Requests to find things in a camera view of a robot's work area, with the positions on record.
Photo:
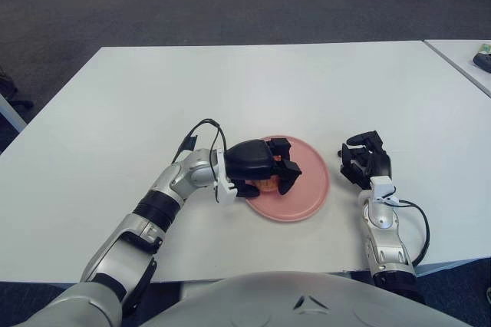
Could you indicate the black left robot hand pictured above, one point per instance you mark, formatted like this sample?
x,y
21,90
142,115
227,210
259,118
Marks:
x,y
249,158

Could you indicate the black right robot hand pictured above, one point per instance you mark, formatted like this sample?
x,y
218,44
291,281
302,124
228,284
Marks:
x,y
381,166

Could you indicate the red yellow apple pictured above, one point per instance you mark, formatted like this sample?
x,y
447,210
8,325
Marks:
x,y
266,185

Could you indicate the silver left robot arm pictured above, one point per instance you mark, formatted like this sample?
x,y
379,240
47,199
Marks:
x,y
153,204

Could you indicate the pink round plate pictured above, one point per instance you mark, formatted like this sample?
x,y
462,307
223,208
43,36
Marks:
x,y
307,192

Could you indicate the black game controller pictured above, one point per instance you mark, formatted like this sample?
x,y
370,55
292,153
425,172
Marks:
x,y
484,61

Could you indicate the grey robot torso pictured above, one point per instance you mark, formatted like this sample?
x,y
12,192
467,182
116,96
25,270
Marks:
x,y
287,304

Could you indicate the green yellow packet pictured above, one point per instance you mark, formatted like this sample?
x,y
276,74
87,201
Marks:
x,y
485,48

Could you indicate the black chair caster base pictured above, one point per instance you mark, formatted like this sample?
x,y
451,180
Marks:
x,y
489,295

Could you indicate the white table leg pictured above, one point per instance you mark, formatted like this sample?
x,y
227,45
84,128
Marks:
x,y
11,114

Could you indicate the black office chair base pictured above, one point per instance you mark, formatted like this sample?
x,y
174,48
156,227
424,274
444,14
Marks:
x,y
7,89

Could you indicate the white table frame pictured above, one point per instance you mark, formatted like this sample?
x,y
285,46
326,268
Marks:
x,y
441,267

